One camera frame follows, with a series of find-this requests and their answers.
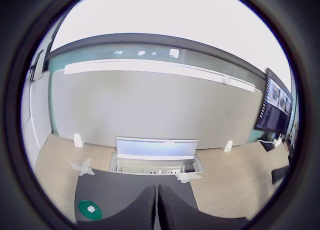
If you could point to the white tape piece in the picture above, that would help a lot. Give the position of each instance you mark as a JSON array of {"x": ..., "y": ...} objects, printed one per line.
[
  {"x": 188, "y": 177},
  {"x": 83, "y": 167}
]

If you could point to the white side panel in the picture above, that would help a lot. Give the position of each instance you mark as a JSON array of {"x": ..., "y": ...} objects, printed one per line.
[{"x": 35, "y": 110}]

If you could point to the dark grey mat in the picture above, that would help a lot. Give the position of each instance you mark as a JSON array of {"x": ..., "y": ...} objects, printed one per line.
[{"x": 112, "y": 187}]

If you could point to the black computer screen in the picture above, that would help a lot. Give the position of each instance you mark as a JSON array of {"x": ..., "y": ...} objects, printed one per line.
[{"x": 275, "y": 107}]

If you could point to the white partition top rail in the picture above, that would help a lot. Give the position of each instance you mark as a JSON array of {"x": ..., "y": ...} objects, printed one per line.
[{"x": 150, "y": 65}]

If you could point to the small white bracket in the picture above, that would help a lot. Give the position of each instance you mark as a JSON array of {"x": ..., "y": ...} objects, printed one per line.
[
  {"x": 228, "y": 146},
  {"x": 78, "y": 140}
]

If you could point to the small black box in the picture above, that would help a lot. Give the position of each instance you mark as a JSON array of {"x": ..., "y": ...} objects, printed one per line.
[{"x": 280, "y": 175}]

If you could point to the small white plastic terminal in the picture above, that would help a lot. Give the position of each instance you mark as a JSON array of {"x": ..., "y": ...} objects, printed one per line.
[{"x": 91, "y": 209}]

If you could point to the round green lid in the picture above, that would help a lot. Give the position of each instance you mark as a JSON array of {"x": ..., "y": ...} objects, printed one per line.
[{"x": 86, "y": 213}]

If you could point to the grey partition panel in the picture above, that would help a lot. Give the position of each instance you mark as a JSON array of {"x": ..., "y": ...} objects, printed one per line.
[{"x": 150, "y": 107}]

